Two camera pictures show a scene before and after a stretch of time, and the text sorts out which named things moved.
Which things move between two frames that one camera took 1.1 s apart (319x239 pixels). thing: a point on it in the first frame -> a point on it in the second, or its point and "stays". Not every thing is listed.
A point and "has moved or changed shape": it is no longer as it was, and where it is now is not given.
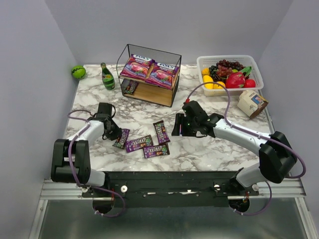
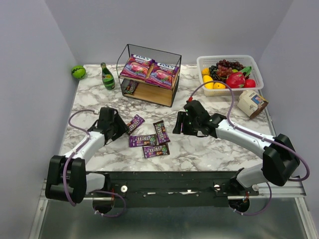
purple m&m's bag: [120, 141] -> [134, 124]
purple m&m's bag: [138, 143] has moved or changed shape
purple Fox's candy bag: [162, 75] stays
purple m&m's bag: [157, 150] stays
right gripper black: [181, 125] stays
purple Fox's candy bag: [137, 67] stays
